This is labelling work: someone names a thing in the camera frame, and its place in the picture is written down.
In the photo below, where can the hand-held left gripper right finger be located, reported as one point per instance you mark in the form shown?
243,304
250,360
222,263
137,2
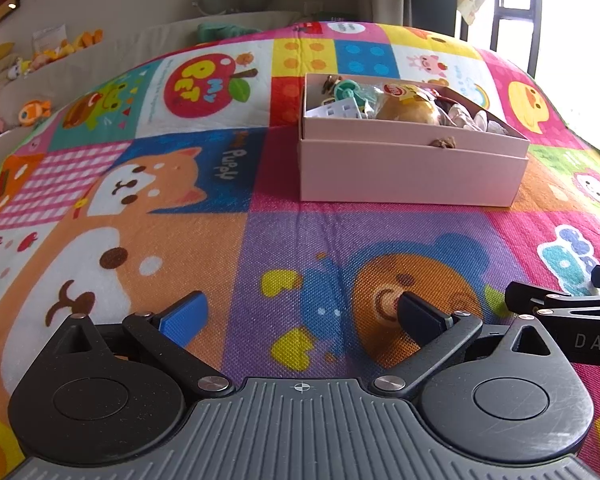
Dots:
422,317

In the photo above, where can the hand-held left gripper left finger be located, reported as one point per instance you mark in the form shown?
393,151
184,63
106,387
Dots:
185,317

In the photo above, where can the pink cardboard box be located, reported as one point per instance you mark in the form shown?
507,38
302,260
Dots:
405,175

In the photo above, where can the packaged round bread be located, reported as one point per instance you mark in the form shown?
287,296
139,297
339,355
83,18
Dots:
410,110

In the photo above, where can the teal plastic toy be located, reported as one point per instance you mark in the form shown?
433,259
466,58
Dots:
347,91

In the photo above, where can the colourful cartoon play mat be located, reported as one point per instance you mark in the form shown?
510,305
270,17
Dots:
180,210

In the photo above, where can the brown small toy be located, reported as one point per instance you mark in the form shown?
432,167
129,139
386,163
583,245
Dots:
331,82
444,143

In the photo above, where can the white crumpled wrapper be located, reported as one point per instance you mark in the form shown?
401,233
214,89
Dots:
475,120

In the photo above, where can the white grid toy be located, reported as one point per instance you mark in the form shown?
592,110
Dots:
342,109

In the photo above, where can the orange fish plush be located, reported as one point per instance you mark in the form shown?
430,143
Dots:
34,112

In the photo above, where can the teal cloth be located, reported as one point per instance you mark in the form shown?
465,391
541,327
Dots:
225,32

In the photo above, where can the row of yellow plush toys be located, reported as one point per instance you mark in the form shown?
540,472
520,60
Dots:
75,45

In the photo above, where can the black window frame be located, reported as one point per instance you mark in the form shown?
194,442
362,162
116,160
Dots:
502,10

